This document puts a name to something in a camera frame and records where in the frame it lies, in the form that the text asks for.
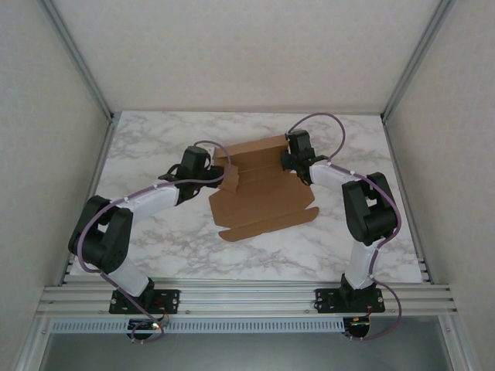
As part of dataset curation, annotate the brown cardboard paper box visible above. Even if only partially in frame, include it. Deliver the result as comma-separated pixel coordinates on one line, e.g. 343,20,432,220
207,134,320,243

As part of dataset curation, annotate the small lit controller board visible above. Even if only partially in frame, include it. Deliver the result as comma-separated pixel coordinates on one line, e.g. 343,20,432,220
343,315,373,338
127,318,162,333

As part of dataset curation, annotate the aluminium table side rail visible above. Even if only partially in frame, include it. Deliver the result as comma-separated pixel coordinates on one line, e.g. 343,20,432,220
381,115,433,285
57,114,117,287

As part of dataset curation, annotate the aluminium mounting rail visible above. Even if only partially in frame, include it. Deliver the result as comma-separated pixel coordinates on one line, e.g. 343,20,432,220
36,284,459,318

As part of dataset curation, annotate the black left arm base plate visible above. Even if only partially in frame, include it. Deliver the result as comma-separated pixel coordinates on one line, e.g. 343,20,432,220
109,288,181,315

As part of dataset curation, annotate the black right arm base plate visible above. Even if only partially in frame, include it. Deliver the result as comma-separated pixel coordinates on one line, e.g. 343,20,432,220
314,288,387,314

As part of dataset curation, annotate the grey slotted cable duct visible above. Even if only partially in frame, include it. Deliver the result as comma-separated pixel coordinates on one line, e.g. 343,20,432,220
49,318,345,333

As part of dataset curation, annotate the aluminium frame post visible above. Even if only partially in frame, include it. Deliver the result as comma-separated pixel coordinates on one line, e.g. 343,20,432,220
381,0,457,121
36,0,116,121

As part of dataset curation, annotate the aluminium lower frame bar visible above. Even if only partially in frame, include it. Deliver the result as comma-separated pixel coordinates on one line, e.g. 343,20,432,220
436,315,479,371
11,316,53,371

